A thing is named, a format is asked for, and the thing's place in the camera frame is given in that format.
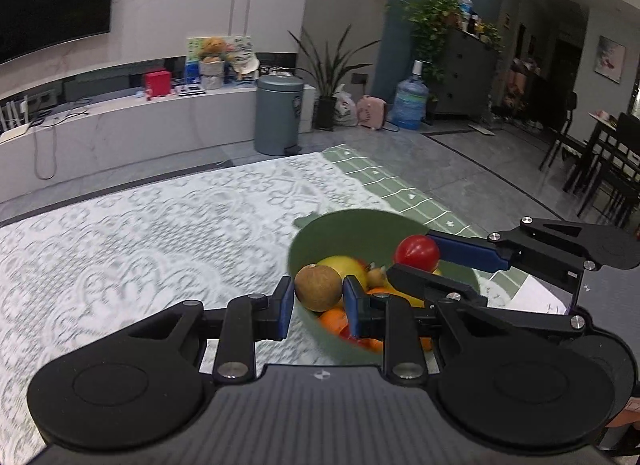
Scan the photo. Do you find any framed wall picture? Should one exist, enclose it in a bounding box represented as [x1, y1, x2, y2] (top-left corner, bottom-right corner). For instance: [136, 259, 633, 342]
[597, 35, 627, 84]

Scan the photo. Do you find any white router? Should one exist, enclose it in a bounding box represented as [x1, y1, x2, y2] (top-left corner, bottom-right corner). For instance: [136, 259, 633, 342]
[0, 100, 31, 144]

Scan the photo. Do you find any large yellow-green citrus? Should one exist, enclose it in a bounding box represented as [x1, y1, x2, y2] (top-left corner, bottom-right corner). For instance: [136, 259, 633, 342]
[317, 255, 369, 292]
[392, 269, 442, 309]

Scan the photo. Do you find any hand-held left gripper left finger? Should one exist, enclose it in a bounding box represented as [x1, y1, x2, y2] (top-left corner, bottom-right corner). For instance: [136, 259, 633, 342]
[125, 275, 295, 385]

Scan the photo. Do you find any white paper sheet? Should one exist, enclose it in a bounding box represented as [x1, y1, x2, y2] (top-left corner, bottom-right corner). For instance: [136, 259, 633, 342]
[500, 274, 572, 317]

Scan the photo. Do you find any grey drawer cabinet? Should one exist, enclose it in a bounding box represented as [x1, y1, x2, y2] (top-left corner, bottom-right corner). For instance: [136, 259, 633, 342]
[425, 28, 504, 121]

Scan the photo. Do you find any white television cabinet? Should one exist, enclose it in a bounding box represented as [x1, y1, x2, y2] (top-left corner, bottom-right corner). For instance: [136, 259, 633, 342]
[0, 52, 319, 206]

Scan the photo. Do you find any brown teddy bear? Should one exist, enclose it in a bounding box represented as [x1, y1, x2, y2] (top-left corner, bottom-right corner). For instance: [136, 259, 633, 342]
[200, 38, 227, 64]

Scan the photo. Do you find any grey pedal trash can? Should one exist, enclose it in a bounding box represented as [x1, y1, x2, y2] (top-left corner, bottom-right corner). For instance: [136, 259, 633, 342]
[254, 75, 305, 156]

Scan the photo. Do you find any red box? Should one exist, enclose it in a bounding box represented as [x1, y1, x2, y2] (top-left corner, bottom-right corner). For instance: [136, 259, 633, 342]
[145, 70, 172, 98]

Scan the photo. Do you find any white plastic bag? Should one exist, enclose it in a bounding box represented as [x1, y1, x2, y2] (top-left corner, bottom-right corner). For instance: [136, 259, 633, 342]
[334, 85, 359, 126]

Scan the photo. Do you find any green ivy plant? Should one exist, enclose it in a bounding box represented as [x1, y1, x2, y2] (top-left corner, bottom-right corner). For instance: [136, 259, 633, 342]
[402, 0, 504, 87]

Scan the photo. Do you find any blue water jug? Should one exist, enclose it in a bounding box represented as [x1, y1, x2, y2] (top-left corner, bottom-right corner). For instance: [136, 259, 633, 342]
[392, 60, 431, 131]

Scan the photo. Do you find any white flower pot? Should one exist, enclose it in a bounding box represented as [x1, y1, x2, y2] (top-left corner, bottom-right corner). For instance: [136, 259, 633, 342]
[200, 61, 225, 91]

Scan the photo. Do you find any red cherry tomato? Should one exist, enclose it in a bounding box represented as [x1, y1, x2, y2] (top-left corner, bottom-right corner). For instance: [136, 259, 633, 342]
[394, 235, 441, 273]

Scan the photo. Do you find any illustrated picture board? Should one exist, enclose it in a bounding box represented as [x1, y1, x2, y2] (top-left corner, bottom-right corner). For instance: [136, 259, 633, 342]
[186, 36, 253, 72]

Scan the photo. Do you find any green colander bowl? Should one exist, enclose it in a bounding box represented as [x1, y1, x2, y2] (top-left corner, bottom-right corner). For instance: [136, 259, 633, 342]
[287, 210, 489, 367]

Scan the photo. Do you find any black dining table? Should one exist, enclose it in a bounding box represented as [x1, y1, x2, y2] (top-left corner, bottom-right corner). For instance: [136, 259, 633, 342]
[587, 112, 640, 158]

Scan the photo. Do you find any black cable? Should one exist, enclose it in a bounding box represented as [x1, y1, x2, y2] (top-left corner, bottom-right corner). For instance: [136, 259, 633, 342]
[31, 104, 92, 180]

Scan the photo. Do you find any potted long-leaf plant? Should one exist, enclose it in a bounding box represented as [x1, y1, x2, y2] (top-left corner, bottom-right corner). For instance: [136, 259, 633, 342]
[287, 25, 382, 132]

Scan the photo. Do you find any black dining chair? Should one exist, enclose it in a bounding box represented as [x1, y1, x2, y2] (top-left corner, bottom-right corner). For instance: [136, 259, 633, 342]
[565, 112, 640, 227]
[539, 90, 582, 172]

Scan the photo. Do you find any white lace tablecloth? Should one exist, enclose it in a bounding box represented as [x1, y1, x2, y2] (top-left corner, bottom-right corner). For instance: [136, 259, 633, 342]
[0, 152, 501, 465]

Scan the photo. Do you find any pink heater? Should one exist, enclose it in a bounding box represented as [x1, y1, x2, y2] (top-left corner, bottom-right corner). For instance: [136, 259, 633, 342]
[356, 95, 390, 131]

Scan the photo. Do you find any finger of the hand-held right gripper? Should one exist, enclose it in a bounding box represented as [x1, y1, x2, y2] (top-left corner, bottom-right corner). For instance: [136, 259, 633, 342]
[427, 218, 602, 297]
[387, 265, 587, 344]

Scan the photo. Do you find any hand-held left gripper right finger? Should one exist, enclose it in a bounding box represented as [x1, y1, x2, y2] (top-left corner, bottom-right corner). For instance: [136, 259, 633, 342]
[342, 275, 506, 386]

